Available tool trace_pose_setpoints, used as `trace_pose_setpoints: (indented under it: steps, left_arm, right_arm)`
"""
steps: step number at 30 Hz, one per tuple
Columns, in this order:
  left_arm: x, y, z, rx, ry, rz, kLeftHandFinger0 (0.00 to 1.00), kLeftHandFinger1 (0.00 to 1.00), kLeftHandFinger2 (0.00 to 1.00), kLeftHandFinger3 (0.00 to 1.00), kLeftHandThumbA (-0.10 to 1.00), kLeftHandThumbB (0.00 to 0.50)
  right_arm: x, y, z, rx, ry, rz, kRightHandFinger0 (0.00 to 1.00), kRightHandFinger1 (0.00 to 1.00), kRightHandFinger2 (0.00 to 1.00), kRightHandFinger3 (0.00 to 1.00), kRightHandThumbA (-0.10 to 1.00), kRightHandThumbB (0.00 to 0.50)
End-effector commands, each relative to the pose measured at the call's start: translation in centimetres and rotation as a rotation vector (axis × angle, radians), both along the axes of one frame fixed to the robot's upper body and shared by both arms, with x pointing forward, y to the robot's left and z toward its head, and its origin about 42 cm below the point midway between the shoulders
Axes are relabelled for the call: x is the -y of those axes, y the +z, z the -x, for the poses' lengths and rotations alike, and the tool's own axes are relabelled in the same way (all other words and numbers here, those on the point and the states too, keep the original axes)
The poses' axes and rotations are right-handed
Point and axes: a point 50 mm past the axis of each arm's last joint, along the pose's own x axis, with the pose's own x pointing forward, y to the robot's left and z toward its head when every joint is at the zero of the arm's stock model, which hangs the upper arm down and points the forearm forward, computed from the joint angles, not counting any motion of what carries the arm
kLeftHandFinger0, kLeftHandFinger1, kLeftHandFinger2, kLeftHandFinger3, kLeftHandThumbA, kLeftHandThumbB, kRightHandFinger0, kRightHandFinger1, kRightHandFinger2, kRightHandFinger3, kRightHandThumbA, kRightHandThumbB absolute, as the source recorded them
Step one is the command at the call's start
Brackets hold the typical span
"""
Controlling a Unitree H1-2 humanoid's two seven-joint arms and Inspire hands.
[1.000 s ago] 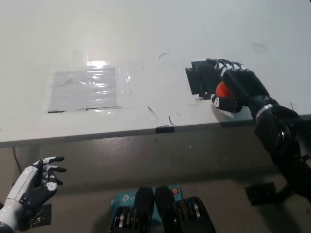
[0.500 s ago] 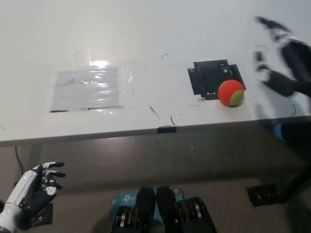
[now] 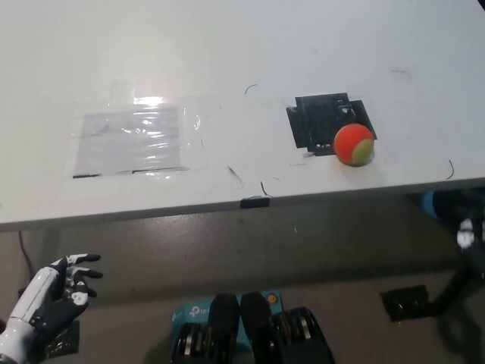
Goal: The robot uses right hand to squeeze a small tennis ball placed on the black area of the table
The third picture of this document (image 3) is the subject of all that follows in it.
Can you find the small black tape strip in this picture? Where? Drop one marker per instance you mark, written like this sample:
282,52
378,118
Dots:
254,202

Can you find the blue object under table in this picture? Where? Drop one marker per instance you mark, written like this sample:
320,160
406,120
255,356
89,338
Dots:
430,204

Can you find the clear plastic film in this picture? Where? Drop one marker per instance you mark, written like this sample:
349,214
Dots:
195,151

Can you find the white and black right hand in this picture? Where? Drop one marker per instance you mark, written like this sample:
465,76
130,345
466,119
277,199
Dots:
465,235

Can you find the white and black left hand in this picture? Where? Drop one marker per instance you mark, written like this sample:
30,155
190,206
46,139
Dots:
39,299

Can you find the teal tp-link box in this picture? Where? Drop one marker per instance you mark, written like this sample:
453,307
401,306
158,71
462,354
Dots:
189,312

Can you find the orange and yellow tennis ball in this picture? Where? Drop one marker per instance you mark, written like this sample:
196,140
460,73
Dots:
350,142

